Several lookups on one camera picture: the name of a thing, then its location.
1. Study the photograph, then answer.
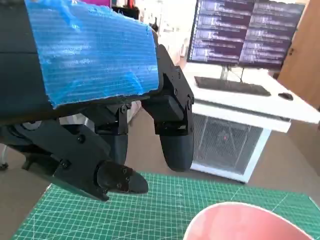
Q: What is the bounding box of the brown wooden panel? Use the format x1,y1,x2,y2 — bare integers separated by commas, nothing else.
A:
276,0,320,111

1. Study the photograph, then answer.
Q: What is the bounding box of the green cutting mat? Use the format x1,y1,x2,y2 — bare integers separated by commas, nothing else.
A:
11,171,320,240

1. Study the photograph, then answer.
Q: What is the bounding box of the computer monitor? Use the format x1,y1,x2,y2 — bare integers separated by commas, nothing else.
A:
186,0,306,82

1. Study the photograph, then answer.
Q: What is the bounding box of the white mesh cabinet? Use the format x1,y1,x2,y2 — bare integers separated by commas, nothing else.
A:
189,113,272,184

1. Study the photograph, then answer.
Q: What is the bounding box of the black keyboard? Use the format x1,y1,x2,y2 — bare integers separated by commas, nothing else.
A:
194,75,272,97

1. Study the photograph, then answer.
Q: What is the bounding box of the white desk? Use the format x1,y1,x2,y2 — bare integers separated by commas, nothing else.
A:
181,61,320,133

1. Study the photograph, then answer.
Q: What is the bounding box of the black computer mouse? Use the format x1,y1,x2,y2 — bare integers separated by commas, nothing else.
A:
278,91,294,102

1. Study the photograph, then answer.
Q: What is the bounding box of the pink bowl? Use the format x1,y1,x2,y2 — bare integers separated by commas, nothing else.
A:
183,201,317,240

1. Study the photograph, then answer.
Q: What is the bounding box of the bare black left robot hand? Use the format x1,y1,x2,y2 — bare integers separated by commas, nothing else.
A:
0,0,195,202

